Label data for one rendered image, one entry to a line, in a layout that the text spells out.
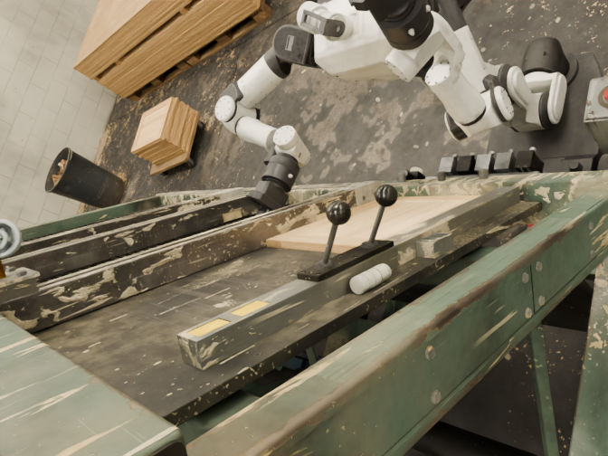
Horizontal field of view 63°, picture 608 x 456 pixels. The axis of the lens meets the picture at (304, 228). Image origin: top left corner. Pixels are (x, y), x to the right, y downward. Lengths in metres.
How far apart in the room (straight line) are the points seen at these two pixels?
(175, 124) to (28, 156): 2.54
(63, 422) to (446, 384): 0.39
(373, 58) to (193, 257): 0.64
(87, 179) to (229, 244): 4.43
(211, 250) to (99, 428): 0.80
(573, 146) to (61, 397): 2.05
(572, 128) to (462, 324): 1.74
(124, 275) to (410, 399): 0.68
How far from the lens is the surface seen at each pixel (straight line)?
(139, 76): 6.08
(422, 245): 0.95
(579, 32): 2.79
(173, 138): 4.46
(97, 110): 7.15
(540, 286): 0.81
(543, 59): 2.29
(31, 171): 6.59
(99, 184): 5.60
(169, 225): 1.60
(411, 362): 0.53
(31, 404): 0.46
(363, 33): 1.28
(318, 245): 1.10
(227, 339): 0.67
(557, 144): 2.27
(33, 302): 1.01
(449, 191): 1.44
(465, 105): 1.10
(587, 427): 1.29
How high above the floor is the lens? 2.03
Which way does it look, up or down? 41 degrees down
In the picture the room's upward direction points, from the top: 62 degrees counter-clockwise
